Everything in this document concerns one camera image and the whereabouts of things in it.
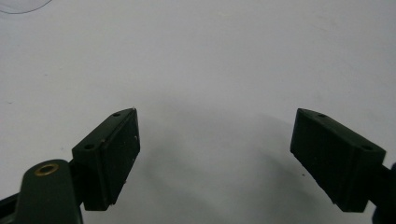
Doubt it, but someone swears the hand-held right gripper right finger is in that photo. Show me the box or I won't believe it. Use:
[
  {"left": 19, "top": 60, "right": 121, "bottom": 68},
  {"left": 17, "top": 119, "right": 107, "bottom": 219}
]
[{"left": 290, "top": 107, "right": 388, "bottom": 214}]

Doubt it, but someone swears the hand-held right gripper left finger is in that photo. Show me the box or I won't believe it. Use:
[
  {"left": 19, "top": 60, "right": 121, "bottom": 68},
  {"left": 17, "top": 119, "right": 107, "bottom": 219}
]
[{"left": 71, "top": 107, "right": 141, "bottom": 212}]

